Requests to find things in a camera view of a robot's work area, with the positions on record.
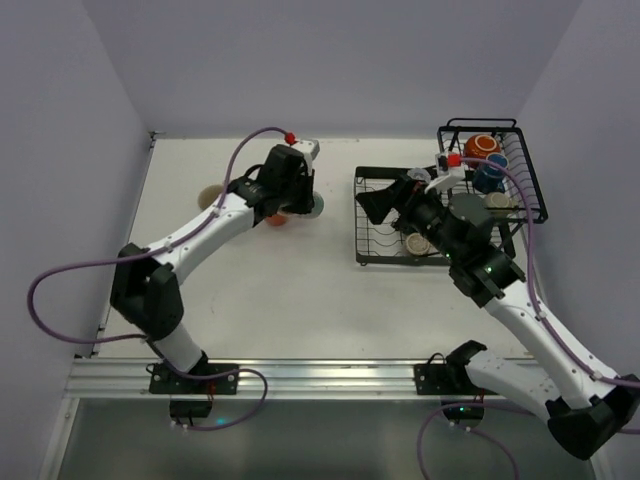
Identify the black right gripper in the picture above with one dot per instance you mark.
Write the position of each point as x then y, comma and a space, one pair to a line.
404, 201

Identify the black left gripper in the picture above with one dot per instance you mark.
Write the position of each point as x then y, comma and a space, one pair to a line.
304, 195

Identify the tall floral cream mug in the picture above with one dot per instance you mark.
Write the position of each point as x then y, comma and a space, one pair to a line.
316, 205

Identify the orange ceramic mug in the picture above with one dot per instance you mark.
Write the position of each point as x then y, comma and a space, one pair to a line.
276, 220

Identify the beige ceramic mug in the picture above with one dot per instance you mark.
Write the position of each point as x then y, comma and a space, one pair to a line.
209, 195

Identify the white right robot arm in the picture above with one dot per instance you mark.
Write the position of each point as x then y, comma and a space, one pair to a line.
582, 401

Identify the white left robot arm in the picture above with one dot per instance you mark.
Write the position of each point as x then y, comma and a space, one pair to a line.
146, 285

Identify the clear glass cup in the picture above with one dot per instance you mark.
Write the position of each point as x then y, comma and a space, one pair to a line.
419, 174

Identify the small beige patterned cup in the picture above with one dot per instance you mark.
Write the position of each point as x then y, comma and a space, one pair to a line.
416, 245

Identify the blue round mug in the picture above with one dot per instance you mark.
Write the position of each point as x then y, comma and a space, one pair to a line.
488, 178

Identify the orange round mug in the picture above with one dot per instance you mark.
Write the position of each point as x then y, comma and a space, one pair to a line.
480, 146

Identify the cream round mug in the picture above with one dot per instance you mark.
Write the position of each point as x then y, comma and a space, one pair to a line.
500, 205

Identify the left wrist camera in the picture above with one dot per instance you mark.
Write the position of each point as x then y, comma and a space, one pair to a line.
309, 148

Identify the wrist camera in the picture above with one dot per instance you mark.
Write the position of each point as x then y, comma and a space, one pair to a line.
309, 148
449, 172

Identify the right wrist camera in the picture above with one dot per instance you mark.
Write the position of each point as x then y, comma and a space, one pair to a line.
449, 172

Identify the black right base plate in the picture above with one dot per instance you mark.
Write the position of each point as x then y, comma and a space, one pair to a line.
436, 377

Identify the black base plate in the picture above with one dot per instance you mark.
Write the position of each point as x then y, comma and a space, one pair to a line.
436, 377
165, 382

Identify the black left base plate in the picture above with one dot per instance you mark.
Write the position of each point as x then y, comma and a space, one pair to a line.
165, 382

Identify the aluminium mounting rail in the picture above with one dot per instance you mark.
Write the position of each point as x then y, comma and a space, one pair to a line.
130, 378

